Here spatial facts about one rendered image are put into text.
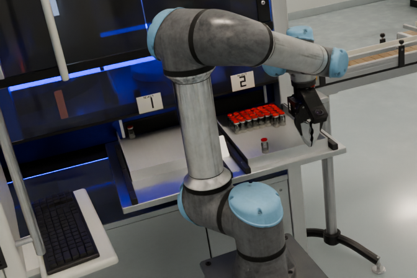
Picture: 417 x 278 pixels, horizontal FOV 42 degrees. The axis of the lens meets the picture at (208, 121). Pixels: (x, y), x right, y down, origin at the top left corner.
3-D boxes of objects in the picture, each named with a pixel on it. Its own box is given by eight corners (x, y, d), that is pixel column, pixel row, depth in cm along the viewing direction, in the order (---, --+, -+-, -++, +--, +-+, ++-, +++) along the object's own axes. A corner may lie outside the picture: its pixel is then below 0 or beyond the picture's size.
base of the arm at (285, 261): (307, 283, 125) (304, 249, 121) (247, 305, 121) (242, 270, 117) (279, 249, 138) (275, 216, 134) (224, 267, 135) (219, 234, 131)
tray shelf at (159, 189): (105, 148, 194) (104, 143, 193) (283, 103, 208) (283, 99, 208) (123, 214, 151) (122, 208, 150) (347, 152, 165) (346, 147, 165)
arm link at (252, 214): (267, 264, 118) (260, 212, 113) (219, 246, 127) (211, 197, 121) (296, 235, 126) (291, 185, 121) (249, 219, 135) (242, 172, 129)
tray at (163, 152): (118, 140, 194) (115, 131, 193) (187, 123, 200) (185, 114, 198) (131, 182, 164) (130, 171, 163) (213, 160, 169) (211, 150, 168)
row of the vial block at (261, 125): (233, 133, 185) (232, 120, 184) (282, 120, 189) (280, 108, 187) (235, 135, 183) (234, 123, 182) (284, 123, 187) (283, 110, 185)
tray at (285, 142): (216, 128, 191) (215, 120, 190) (284, 112, 196) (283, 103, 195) (249, 169, 161) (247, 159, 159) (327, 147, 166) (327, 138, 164)
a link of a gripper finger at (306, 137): (303, 141, 167) (301, 113, 164) (312, 147, 162) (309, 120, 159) (294, 143, 167) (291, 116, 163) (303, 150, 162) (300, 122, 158)
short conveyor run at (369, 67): (286, 106, 211) (283, 68, 204) (271, 94, 224) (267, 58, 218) (437, 68, 225) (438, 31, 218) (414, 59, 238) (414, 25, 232)
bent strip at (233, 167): (216, 153, 173) (214, 137, 171) (225, 151, 174) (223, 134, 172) (231, 172, 161) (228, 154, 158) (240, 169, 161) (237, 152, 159)
